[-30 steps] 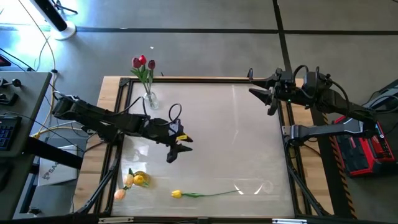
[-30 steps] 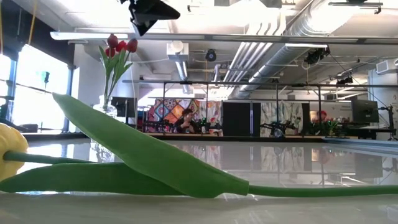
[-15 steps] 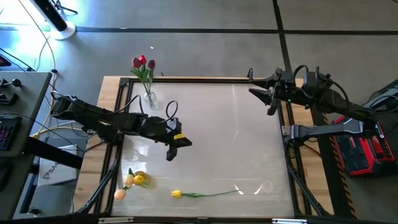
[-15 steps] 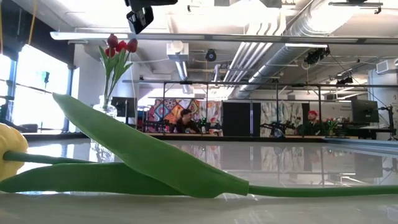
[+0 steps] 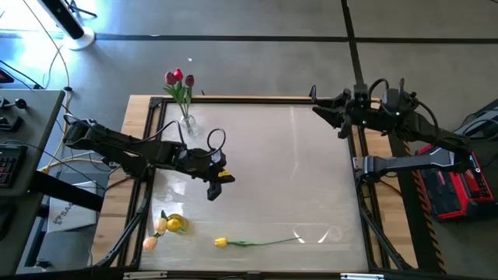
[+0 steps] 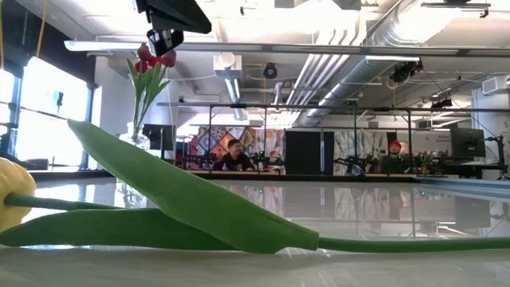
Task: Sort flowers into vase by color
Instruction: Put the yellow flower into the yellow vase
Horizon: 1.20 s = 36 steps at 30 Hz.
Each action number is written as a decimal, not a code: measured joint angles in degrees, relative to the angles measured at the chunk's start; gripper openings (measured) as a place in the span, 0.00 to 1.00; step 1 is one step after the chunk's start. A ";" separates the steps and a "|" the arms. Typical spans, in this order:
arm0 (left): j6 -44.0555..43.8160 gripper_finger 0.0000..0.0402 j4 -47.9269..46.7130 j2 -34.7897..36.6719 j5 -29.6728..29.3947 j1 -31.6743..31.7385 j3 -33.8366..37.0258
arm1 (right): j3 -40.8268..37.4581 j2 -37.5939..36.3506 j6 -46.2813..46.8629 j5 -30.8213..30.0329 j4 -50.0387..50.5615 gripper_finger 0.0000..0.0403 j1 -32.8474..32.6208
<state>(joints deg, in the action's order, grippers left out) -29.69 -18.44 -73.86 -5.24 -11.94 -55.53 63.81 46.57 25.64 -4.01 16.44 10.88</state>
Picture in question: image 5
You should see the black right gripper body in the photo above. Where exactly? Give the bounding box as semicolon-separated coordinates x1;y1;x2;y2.
337;101;381;139

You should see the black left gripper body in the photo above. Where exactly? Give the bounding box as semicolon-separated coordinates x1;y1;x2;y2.
179;149;228;202

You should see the amber glass vase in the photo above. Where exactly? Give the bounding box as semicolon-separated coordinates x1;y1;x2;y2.
167;212;191;235

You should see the pale peach artificial tulip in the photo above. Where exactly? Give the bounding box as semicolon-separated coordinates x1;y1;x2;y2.
142;231;163;253
153;216;169;236

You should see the dull red artificial tulip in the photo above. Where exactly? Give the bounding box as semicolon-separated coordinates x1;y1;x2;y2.
163;71;192;131

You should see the bright red artificial tulip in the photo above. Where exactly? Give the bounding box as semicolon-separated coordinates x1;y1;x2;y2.
173;68;192;131

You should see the clear glass vase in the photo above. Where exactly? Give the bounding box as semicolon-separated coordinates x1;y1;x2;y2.
180;114;200;138

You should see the red and black power unit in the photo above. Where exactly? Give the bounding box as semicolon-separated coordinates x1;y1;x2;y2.
418;144;496;222

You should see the dark grey case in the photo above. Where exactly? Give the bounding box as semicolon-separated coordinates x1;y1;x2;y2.
461;99;498;138

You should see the black diagonal beam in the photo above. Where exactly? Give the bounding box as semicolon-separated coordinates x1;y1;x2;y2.
30;170;105;213

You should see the white printed box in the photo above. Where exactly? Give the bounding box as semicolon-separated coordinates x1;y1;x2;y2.
46;179;99;234

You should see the black yellow hazard tape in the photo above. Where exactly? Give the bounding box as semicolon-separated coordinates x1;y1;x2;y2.
400;138;447;274

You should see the grey side desk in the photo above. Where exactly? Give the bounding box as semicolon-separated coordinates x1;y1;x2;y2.
0;88;66;275

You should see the white black tower fan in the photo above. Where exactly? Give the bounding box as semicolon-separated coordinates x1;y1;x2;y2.
37;0;96;51

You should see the black desk knob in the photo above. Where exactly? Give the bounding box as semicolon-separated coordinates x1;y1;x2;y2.
0;96;28;110

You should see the black backlit keyboard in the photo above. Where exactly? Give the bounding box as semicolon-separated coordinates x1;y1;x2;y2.
0;143;27;190

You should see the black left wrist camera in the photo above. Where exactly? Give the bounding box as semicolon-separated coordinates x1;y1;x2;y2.
209;157;233;179

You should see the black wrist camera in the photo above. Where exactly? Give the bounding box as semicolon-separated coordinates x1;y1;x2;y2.
352;83;370;103
209;157;233;179

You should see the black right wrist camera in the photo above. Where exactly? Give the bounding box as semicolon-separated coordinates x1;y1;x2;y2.
352;83;370;103

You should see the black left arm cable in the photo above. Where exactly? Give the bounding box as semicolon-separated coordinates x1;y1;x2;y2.
147;119;228;156

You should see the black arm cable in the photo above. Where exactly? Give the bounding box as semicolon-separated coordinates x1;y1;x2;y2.
147;119;228;156
368;77;440;135

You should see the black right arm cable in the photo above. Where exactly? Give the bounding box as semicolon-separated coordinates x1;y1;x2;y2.
368;77;440;135

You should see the black aluminium table frame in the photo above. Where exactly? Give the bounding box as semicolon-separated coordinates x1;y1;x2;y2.
93;95;419;280

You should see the silver metal bracket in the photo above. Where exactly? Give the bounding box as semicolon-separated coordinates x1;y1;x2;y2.
340;272;385;280
123;271;169;280

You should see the yellow floor cable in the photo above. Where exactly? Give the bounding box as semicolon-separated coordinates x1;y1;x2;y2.
21;0;106;174

